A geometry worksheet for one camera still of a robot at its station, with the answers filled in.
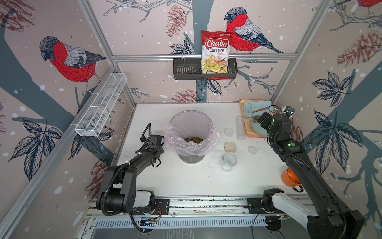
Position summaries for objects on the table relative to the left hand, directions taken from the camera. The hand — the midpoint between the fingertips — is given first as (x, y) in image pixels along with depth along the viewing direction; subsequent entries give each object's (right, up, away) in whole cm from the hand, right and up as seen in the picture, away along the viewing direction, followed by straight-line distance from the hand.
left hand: (158, 146), depth 93 cm
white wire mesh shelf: (-28, +27, -13) cm, 41 cm away
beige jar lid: (+46, -1, +3) cm, 46 cm away
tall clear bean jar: (+56, +10, +12) cm, 58 cm away
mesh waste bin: (+21, -5, -9) cm, 24 cm away
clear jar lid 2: (+62, -3, +3) cm, 62 cm away
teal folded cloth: (+69, +26, +20) cm, 77 cm away
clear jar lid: (+48, +8, +14) cm, 51 cm away
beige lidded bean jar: (+44, -8, -5) cm, 45 cm away
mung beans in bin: (+22, +4, +5) cm, 23 cm away
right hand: (+62, +20, -17) cm, 68 cm away
